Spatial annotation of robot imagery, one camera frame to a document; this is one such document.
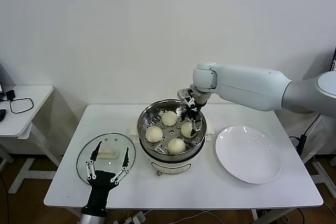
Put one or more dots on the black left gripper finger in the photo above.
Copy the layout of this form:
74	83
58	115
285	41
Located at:
95	153
126	159

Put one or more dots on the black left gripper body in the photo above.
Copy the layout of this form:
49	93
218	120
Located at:
99	182

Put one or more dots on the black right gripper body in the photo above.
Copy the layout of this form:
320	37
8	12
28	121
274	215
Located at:
193	113

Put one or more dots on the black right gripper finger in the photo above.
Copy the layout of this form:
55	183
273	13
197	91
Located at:
183	113
196	129

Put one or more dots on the white steamed baozi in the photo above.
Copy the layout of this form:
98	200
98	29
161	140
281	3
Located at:
176	145
186	129
154	134
169	118

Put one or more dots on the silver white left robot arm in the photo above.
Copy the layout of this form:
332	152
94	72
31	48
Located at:
92	218

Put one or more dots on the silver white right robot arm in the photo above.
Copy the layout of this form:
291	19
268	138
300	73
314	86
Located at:
249	85

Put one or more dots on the stainless steel steamer basket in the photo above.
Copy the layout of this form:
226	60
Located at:
147	121

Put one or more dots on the white electric cooker base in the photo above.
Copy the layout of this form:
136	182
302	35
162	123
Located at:
170	167

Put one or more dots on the white power strip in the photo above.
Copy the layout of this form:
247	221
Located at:
137	218

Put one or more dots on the white round plate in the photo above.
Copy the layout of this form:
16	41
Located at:
246	155

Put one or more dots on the black computer mouse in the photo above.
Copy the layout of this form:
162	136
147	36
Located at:
1	115

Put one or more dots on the small black power adapter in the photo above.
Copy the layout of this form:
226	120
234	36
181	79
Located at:
10	95

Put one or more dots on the dark monitor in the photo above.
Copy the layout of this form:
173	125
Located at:
1	90

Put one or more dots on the grey open laptop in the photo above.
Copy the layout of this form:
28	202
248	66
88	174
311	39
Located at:
334	58

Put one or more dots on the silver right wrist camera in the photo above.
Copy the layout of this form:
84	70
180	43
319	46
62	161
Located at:
183	94

